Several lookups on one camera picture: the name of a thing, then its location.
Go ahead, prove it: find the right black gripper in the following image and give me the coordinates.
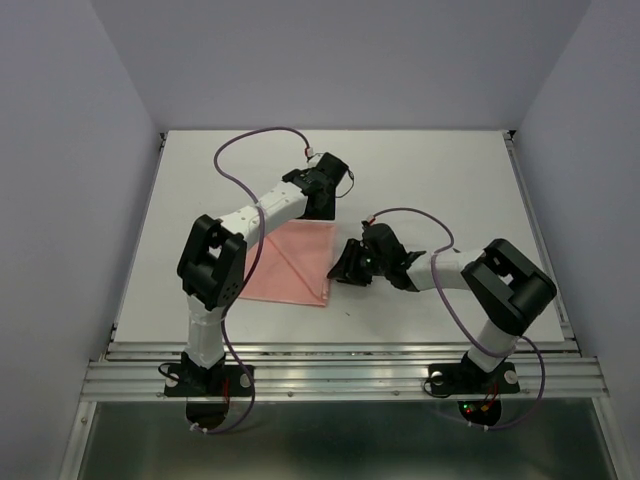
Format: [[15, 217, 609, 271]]
[[325, 238, 389, 286]]

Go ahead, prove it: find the pink satin napkin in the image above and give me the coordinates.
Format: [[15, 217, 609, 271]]
[[240, 220, 336, 307]]

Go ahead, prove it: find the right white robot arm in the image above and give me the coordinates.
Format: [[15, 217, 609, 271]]
[[327, 224, 557, 396]]

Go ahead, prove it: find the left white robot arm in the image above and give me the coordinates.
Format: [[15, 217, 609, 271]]
[[167, 153, 349, 396]]

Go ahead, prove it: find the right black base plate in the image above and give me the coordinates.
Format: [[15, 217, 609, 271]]
[[423, 362, 520, 398]]

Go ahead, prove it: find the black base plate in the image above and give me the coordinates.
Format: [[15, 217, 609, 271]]
[[423, 362, 520, 398], [158, 362, 252, 398]]

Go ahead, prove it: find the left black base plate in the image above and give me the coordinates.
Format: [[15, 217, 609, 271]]
[[158, 362, 252, 398]]

